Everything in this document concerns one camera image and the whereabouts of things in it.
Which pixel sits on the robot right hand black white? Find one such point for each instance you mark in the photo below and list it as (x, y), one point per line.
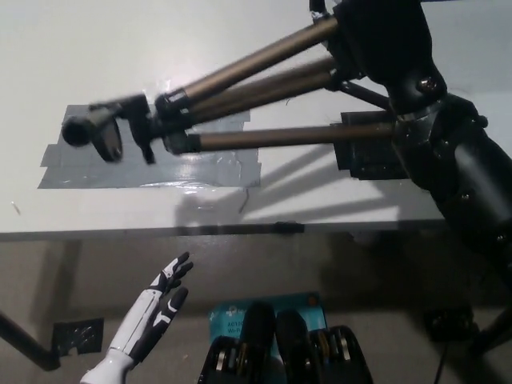
(384, 44)

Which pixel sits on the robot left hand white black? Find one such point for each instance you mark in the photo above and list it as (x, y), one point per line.
(148, 316)

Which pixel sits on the bronze and black camera tripod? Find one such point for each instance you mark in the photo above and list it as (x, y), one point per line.
(280, 138)

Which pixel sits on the black ribbed robot body blocks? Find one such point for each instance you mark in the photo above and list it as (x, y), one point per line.
(290, 352)

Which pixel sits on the black floor tape patch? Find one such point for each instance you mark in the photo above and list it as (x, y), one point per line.
(450, 324)
(78, 336)

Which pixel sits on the teal printed router box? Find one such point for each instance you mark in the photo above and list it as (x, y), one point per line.
(228, 316)

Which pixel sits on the black table leg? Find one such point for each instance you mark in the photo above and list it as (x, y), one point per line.
(24, 342)
(496, 336)

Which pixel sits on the small black tape strip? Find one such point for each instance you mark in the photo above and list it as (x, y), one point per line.
(289, 227)

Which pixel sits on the grey duct tape patch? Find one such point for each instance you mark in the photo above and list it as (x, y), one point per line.
(120, 172)

